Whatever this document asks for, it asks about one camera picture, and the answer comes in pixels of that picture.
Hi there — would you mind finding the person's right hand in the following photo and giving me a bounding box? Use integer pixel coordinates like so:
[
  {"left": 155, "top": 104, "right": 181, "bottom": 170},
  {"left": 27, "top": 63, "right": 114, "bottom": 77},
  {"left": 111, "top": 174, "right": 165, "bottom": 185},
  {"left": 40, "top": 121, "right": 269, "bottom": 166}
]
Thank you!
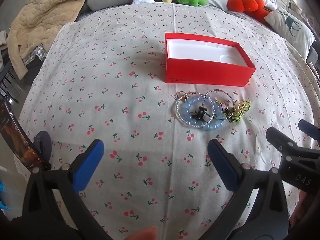
[{"left": 291, "top": 197, "right": 310, "bottom": 230}]

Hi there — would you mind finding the clear bead bracelet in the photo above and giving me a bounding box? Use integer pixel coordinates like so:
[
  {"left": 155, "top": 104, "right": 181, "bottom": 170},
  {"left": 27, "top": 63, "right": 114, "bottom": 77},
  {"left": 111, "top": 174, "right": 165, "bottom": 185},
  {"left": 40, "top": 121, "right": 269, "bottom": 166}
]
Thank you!
[{"left": 172, "top": 93, "right": 216, "bottom": 128}]

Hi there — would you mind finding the black flower charm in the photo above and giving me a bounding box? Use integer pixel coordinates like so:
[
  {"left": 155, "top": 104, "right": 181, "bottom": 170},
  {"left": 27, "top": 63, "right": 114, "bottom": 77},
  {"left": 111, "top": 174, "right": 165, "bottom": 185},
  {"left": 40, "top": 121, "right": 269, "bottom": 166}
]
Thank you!
[{"left": 190, "top": 106, "right": 208, "bottom": 122}]

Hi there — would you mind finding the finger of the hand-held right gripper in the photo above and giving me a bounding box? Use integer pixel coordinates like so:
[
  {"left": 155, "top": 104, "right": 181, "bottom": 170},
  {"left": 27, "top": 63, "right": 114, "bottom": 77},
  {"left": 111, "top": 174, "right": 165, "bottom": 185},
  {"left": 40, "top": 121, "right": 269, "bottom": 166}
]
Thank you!
[
  {"left": 266, "top": 127, "right": 304, "bottom": 161},
  {"left": 298, "top": 119, "right": 320, "bottom": 142}
]

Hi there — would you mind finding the dark phone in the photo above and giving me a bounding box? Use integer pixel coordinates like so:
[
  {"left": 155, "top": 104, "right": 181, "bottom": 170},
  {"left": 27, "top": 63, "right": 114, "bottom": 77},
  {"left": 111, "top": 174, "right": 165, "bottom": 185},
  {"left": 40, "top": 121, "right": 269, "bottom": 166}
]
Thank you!
[{"left": 0, "top": 100, "right": 51, "bottom": 173}]

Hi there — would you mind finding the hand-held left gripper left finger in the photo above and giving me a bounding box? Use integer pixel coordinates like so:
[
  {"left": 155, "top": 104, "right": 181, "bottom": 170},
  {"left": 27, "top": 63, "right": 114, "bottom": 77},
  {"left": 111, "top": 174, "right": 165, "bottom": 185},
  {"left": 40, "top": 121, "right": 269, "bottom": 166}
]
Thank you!
[{"left": 21, "top": 139, "right": 113, "bottom": 240}]

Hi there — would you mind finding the deer print pillow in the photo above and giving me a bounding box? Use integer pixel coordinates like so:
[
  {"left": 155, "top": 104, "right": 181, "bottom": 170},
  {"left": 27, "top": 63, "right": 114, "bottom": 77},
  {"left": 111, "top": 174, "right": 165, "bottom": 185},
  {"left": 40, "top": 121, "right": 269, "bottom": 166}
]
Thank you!
[{"left": 264, "top": 7, "right": 316, "bottom": 61}]

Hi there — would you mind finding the grey round phone stand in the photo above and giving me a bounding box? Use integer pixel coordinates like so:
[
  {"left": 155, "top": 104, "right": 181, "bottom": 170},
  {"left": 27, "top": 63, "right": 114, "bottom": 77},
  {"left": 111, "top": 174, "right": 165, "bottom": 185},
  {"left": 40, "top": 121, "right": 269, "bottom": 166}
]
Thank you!
[{"left": 33, "top": 131, "right": 52, "bottom": 161}]

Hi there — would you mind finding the blue plastic item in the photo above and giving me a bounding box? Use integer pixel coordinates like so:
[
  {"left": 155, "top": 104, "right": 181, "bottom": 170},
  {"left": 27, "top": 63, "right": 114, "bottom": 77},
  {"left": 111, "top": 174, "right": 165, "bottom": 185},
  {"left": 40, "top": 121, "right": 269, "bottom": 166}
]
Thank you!
[{"left": 0, "top": 179, "right": 11, "bottom": 213}]

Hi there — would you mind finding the green bead bracelet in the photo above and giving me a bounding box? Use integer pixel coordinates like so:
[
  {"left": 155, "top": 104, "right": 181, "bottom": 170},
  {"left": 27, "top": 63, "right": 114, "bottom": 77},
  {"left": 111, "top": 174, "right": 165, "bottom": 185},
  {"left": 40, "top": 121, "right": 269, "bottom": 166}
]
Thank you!
[{"left": 223, "top": 100, "right": 252, "bottom": 124}]

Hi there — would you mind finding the thin dark beaded bracelet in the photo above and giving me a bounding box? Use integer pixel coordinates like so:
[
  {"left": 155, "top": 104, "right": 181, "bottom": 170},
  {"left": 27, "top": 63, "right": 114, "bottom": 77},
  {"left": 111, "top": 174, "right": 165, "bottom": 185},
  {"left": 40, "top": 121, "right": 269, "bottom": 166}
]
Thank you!
[{"left": 204, "top": 88, "right": 235, "bottom": 106}]

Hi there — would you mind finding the person's left hand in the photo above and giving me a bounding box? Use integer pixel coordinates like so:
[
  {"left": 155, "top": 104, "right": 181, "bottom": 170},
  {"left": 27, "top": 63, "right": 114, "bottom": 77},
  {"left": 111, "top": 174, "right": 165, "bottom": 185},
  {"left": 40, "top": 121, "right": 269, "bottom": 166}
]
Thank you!
[{"left": 124, "top": 226, "right": 158, "bottom": 240}]

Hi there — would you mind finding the orange pumpkin plush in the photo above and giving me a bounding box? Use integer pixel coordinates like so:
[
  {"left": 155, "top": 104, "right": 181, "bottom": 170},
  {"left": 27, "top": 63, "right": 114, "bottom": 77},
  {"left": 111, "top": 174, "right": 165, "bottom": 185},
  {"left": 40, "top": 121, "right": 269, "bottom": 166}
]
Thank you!
[{"left": 225, "top": 0, "right": 273, "bottom": 22}]

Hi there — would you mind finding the beige quilted blanket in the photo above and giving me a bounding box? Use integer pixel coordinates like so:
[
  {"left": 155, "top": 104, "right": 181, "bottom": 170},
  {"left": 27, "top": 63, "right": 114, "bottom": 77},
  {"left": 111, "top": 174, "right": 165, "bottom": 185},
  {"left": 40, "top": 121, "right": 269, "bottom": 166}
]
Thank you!
[{"left": 7, "top": 0, "right": 97, "bottom": 60}]

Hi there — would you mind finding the plaid cloth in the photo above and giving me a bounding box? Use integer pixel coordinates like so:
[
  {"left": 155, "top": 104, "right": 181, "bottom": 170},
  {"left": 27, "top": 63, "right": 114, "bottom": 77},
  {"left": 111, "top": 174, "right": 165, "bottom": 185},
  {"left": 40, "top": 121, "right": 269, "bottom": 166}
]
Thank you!
[{"left": 21, "top": 44, "right": 47, "bottom": 63}]

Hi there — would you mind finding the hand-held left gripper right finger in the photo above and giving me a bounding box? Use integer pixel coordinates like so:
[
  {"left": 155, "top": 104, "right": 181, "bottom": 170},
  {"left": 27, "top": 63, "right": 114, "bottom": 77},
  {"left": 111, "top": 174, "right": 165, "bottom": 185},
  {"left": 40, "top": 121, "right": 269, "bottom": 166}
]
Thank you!
[{"left": 207, "top": 139, "right": 291, "bottom": 240}]

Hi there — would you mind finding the black chair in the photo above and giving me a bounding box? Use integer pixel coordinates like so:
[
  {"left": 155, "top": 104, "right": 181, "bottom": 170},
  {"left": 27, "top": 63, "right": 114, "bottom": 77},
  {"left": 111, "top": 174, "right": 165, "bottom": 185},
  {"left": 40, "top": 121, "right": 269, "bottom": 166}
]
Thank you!
[{"left": 0, "top": 30, "right": 20, "bottom": 104}]

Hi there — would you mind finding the blue bead bracelet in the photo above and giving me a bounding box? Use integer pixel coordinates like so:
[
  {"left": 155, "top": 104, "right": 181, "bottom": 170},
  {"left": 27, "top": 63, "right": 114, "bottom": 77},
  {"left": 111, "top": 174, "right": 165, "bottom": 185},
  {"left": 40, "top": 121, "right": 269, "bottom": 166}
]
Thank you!
[{"left": 181, "top": 96, "right": 223, "bottom": 132}]

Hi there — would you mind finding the cherry print bedsheet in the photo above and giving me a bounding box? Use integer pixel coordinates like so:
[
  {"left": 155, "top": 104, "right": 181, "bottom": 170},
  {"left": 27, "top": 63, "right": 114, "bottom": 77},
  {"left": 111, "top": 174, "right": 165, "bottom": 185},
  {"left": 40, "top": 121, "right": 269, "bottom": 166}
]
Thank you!
[{"left": 19, "top": 2, "right": 320, "bottom": 240}]

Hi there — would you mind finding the red cardboard box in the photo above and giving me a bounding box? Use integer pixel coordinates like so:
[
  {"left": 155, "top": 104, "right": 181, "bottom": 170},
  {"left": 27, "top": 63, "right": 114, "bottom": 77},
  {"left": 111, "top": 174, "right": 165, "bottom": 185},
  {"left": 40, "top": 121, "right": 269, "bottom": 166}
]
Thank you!
[{"left": 164, "top": 32, "right": 256, "bottom": 87}]

